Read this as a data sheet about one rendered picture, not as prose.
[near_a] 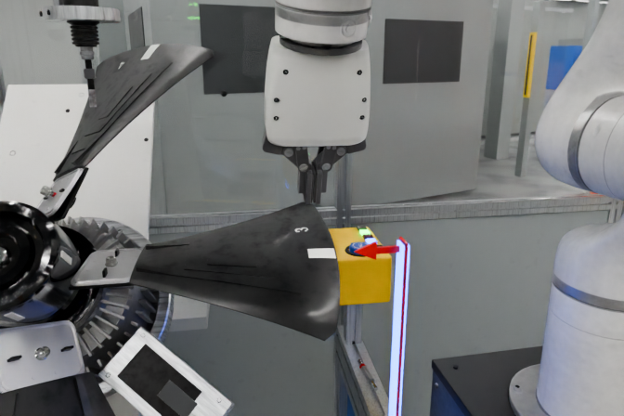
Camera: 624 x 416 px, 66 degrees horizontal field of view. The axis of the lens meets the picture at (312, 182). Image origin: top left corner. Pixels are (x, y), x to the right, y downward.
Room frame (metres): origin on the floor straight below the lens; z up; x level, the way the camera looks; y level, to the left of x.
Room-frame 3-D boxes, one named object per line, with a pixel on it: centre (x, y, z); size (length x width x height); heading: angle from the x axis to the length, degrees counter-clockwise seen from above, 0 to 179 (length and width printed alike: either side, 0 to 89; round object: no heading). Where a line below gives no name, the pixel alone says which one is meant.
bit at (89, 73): (0.50, 0.23, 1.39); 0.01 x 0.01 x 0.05
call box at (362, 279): (0.85, -0.08, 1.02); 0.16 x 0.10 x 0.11; 9
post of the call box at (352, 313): (0.85, -0.08, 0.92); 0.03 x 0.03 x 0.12; 9
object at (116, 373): (0.54, 0.18, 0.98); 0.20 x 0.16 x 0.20; 9
